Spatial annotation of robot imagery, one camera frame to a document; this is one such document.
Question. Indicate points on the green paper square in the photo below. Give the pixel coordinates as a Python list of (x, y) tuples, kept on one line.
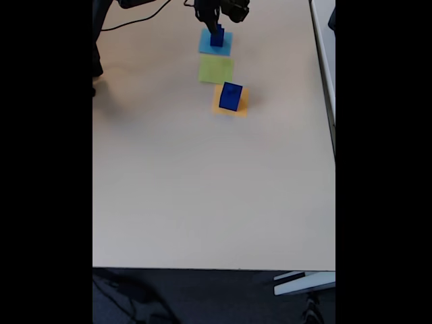
[(216, 69)]

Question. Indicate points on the white table foot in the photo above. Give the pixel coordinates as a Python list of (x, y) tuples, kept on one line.
[(303, 283)]

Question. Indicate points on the medium blue cube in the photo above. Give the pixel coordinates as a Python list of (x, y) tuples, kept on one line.
[(217, 41)]

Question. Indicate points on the white neighbouring table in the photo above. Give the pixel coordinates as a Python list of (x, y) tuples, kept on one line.
[(325, 50)]

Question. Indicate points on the black camera box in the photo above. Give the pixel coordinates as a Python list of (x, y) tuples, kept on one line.
[(236, 11)]

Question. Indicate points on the dark blue object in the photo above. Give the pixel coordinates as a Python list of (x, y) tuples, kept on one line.
[(332, 18)]

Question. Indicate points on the orange paper square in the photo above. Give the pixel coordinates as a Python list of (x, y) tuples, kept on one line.
[(245, 101)]

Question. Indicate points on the blue paper square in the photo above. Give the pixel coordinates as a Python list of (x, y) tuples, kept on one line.
[(206, 45)]

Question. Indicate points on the large blue cube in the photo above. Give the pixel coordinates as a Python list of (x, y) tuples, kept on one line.
[(229, 101)]

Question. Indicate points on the small blue cube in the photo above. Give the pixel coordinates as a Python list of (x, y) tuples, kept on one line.
[(221, 29)]

